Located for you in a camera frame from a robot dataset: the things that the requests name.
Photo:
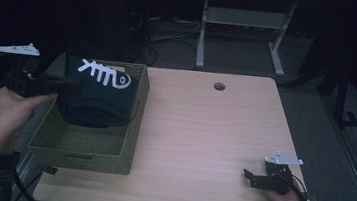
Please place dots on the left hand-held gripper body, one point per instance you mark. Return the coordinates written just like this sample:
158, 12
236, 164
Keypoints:
29, 83

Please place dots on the black metal stand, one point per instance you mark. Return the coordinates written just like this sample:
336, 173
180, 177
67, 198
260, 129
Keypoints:
342, 97

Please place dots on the dark navy shirt white print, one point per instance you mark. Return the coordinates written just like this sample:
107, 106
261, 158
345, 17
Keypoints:
100, 95

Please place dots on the black table bracket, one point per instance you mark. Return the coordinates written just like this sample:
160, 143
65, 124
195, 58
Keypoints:
48, 169

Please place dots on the green woven basket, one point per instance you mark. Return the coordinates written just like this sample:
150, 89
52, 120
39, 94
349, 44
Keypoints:
90, 138

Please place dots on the grey tape strip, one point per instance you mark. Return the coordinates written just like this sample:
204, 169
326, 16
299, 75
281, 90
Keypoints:
314, 198

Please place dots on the white metal desk frame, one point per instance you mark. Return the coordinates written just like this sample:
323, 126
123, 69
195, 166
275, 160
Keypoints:
243, 18

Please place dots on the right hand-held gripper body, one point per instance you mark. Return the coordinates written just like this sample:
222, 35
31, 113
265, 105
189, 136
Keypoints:
273, 179

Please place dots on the person's left hand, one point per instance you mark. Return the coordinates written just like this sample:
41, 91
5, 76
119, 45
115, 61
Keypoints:
10, 119

